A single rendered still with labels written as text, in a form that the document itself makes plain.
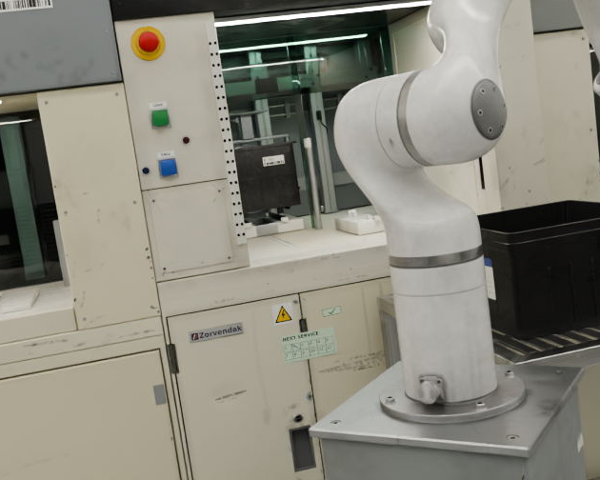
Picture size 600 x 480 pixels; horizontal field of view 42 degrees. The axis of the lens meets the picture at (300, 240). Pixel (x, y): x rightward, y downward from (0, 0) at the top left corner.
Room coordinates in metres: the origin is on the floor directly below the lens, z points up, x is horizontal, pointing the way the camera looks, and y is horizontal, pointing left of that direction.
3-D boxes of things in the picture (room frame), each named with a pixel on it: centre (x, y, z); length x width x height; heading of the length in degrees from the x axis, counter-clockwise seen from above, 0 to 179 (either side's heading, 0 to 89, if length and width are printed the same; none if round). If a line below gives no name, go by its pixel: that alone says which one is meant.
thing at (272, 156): (2.28, 0.11, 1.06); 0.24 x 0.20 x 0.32; 103
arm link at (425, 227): (1.02, -0.15, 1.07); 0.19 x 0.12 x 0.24; 41
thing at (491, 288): (1.37, -0.43, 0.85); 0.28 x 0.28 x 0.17; 12
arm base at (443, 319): (1.00, -0.17, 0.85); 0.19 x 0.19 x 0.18
